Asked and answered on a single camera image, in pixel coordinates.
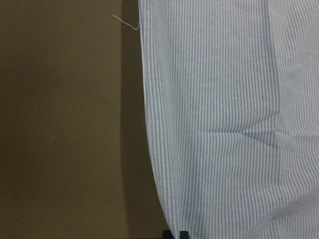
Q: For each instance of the light blue striped shirt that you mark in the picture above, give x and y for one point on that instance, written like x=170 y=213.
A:
x=231 y=95

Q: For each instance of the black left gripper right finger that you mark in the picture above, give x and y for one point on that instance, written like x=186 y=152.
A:
x=183 y=235

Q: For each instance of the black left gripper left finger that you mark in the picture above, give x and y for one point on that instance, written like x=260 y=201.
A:
x=167 y=234

